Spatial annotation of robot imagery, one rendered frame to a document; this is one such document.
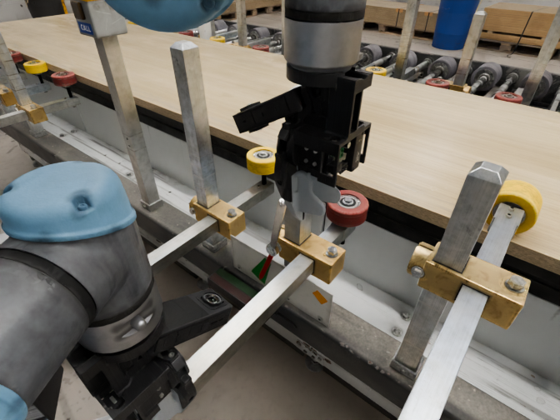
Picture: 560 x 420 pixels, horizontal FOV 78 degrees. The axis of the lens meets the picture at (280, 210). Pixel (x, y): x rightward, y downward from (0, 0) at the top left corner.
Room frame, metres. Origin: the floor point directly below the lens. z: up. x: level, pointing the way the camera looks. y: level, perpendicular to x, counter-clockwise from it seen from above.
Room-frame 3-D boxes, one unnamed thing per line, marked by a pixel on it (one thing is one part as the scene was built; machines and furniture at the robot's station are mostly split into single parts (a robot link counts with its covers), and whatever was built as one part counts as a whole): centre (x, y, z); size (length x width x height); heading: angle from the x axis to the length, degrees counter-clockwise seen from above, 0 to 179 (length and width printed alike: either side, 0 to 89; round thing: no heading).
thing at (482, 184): (0.32, -0.23, 0.87); 0.04 x 0.04 x 0.48; 51
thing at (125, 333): (0.19, 0.14, 1.05); 0.08 x 0.08 x 0.05
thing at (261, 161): (0.73, 0.04, 0.85); 0.08 x 0.08 x 0.11
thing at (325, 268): (0.47, -0.05, 0.85); 0.14 x 0.06 x 0.05; 51
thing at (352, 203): (0.54, -0.13, 0.85); 0.08 x 0.08 x 0.11
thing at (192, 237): (0.57, 0.16, 0.81); 0.44 x 0.03 x 0.04; 141
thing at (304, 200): (0.36, -0.03, 1.04); 0.06 x 0.03 x 0.09; 51
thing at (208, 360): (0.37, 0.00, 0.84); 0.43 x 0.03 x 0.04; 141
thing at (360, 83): (0.37, -0.05, 1.15); 0.09 x 0.08 x 0.12; 51
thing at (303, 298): (0.48, 0.01, 0.75); 0.26 x 0.01 x 0.10; 51
